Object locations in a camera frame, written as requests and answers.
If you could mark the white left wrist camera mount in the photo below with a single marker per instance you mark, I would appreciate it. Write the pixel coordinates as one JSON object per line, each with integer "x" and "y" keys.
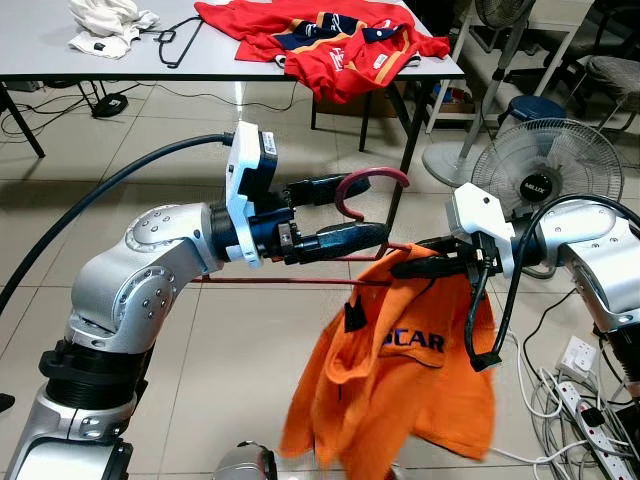
{"x": 243, "y": 180}

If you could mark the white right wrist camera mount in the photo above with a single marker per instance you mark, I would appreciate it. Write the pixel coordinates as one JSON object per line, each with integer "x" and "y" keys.
{"x": 478, "y": 215}

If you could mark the grey office chair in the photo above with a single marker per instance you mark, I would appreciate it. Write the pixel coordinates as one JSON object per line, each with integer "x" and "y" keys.
{"x": 610, "y": 75}

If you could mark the white pedestal fan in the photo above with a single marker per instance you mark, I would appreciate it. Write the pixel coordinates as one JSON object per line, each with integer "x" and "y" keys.
{"x": 455, "y": 165}

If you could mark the white power strip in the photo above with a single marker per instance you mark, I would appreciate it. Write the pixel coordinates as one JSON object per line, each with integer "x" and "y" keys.
{"x": 585, "y": 415}

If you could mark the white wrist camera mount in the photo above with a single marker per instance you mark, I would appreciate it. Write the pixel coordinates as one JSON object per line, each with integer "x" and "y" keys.
{"x": 243, "y": 180}
{"x": 478, "y": 215}

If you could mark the white square socket box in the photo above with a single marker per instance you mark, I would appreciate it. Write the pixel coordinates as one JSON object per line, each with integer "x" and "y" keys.
{"x": 578, "y": 357}

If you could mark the white crumpled garment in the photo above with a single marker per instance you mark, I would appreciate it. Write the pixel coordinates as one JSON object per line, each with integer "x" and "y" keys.
{"x": 105, "y": 25}

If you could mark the black round floor device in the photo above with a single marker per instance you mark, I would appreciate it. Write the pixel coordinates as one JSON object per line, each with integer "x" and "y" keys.
{"x": 110, "y": 105}

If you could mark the orange polo shirt black trim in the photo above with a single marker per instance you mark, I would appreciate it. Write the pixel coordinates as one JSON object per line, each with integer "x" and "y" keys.
{"x": 400, "y": 400}

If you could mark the dark blue round stool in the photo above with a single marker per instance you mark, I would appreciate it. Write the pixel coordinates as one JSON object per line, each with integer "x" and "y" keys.
{"x": 535, "y": 108}

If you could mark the robot left leg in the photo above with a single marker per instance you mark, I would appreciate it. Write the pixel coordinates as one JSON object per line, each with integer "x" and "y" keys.
{"x": 245, "y": 465}

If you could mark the black floor fan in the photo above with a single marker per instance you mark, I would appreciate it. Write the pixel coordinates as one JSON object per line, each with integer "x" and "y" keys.
{"x": 520, "y": 160}

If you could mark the red jersey navy collar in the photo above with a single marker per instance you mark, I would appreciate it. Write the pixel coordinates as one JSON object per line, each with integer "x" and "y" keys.
{"x": 340, "y": 75}
{"x": 250, "y": 22}

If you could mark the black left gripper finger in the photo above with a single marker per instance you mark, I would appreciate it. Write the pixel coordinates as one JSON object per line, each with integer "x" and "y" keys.
{"x": 345, "y": 240}
{"x": 320, "y": 190}

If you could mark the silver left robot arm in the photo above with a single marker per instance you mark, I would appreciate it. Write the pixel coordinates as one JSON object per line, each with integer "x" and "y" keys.
{"x": 130, "y": 290}

